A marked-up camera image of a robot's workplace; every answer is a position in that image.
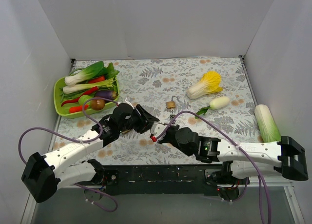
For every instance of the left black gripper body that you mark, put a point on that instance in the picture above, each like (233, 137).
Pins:
(141, 121)

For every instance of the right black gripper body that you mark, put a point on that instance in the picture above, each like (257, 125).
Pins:
(165, 136)

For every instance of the small brass padlock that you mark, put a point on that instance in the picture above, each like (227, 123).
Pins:
(172, 103)

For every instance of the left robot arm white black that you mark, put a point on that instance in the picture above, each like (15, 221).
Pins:
(45, 174)

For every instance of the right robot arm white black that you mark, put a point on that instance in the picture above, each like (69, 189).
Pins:
(285, 157)

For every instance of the purple eggplant toy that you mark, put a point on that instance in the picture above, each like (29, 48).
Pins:
(107, 94)

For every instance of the brown onion toy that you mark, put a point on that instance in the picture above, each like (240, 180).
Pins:
(97, 104)

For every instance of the celery stalk toy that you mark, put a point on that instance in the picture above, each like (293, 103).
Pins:
(79, 87)

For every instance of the green lettuce leaf toy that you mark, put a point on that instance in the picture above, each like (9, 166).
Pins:
(109, 72)

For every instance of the floral tablecloth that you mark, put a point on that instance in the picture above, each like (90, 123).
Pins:
(152, 83)

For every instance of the white radish toy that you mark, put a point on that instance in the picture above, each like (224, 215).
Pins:
(214, 104)

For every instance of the green apple toy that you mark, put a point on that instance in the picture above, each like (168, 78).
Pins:
(83, 99)

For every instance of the orange carrot toy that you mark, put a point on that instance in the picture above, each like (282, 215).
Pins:
(78, 108)

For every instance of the yellow napa cabbage toy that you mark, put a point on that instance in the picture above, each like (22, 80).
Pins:
(208, 84)

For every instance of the bok choy toy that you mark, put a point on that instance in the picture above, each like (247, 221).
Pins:
(85, 74)

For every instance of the green plastic tray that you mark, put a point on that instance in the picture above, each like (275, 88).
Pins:
(64, 110)

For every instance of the red chili pepper toy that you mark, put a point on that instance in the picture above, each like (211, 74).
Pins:
(88, 92)

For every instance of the large green white cabbage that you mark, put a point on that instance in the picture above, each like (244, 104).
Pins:
(268, 129)

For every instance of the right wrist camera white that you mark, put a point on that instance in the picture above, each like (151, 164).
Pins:
(157, 131)

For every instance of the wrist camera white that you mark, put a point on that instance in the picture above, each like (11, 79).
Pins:
(157, 131)
(127, 101)

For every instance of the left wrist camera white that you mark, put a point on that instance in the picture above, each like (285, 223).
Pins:
(127, 101)

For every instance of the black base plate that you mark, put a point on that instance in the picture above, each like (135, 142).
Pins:
(165, 179)

